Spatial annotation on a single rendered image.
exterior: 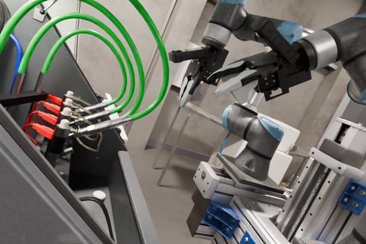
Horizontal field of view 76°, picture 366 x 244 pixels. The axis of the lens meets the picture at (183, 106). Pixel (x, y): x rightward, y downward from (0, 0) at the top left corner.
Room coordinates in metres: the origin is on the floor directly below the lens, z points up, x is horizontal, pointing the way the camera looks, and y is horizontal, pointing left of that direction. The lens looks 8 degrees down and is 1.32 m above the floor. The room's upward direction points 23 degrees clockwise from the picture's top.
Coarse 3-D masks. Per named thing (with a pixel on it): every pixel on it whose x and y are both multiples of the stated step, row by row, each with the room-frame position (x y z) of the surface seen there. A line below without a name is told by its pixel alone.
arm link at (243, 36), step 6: (246, 12) 0.74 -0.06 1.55; (246, 18) 0.73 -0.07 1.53; (252, 18) 0.74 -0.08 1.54; (246, 24) 0.74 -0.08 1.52; (234, 30) 0.75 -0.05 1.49; (240, 30) 0.75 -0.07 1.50; (246, 30) 0.75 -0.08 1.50; (252, 30) 0.73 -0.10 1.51; (240, 36) 0.78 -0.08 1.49; (246, 36) 0.76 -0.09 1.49; (252, 36) 0.74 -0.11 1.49
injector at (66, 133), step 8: (56, 128) 0.45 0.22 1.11; (56, 136) 0.45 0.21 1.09; (64, 136) 0.46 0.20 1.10; (56, 144) 0.45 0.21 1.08; (64, 144) 0.47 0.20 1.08; (48, 152) 0.45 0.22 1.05; (56, 152) 0.45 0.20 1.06; (64, 152) 0.47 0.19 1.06; (48, 160) 0.46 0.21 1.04; (56, 160) 0.47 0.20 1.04
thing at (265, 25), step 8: (256, 24) 0.47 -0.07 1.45; (264, 24) 0.46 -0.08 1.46; (272, 24) 0.47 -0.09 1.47; (256, 32) 0.48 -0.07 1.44; (264, 32) 0.46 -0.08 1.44; (272, 32) 0.47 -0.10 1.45; (264, 40) 0.51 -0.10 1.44; (272, 40) 0.47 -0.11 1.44; (280, 40) 0.47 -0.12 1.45; (272, 48) 0.51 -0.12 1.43; (280, 48) 0.48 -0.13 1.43; (288, 48) 0.48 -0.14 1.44; (288, 56) 0.49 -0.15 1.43; (296, 56) 0.49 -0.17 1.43
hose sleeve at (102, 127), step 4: (124, 116) 0.52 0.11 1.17; (128, 116) 0.52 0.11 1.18; (112, 120) 0.50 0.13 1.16; (116, 120) 0.50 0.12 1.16; (120, 120) 0.51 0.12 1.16; (124, 120) 0.51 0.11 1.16; (128, 120) 0.51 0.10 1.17; (100, 124) 0.49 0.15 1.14; (104, 124) 0.49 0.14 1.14; (108, 124) 0.50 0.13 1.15; (112, 124) 0.50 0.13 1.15; (116, 124) 0.50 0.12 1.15; (120, 124) 0.51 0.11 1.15; (124, 124) 0.51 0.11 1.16; (96, 128) 0.49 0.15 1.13; (100, 128) 0.49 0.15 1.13; (104, 128) 0.49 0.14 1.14; (108, 128) 0.50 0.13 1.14; (112, 128) 0.50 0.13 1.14
